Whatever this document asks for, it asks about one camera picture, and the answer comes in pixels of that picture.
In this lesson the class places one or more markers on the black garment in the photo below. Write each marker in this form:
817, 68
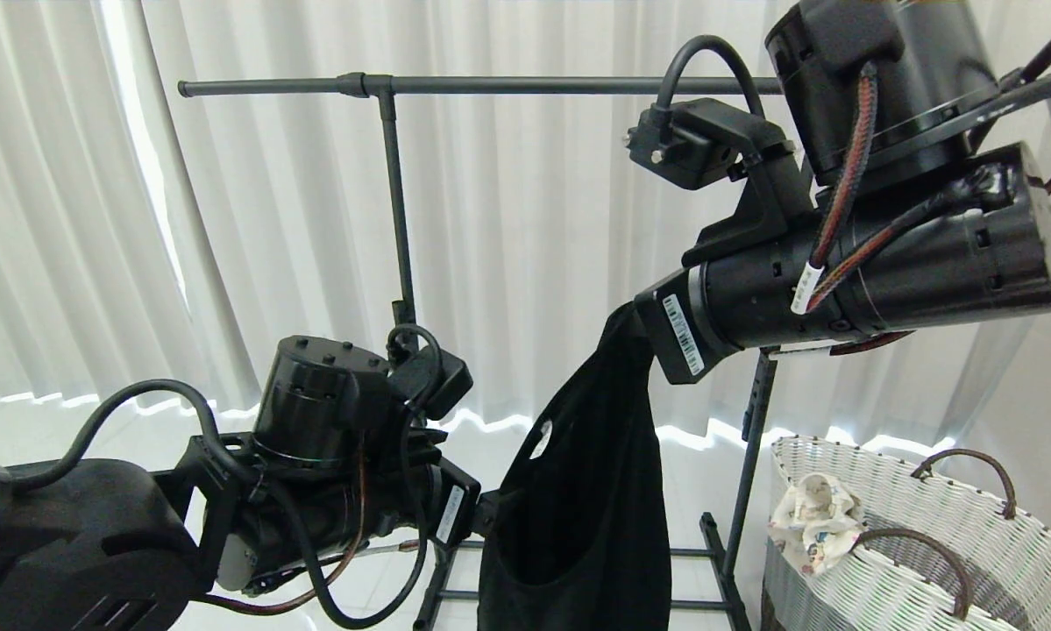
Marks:
578, 491

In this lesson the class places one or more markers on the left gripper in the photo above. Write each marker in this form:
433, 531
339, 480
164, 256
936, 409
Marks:
450, 508

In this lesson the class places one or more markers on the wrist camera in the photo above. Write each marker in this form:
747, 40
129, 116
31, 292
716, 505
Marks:
709, 140
433, 381

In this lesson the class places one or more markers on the white curtain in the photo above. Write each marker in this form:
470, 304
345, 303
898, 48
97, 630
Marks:
227, 219

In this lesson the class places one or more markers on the black clothes rack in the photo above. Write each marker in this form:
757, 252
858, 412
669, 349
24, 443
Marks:
534, 85

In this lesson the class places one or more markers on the cream printed garment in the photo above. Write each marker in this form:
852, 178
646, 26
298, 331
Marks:
810, 526

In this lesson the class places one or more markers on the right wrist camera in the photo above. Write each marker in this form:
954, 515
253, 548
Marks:
709, 140

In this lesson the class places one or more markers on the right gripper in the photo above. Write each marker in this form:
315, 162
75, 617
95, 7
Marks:
753, 298

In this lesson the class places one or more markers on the white laundry basket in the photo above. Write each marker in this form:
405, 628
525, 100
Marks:
1016, 543

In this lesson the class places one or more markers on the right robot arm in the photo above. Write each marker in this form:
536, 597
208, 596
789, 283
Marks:
884, 79

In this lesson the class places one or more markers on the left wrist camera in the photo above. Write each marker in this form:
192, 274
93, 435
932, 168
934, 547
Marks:
433, 381

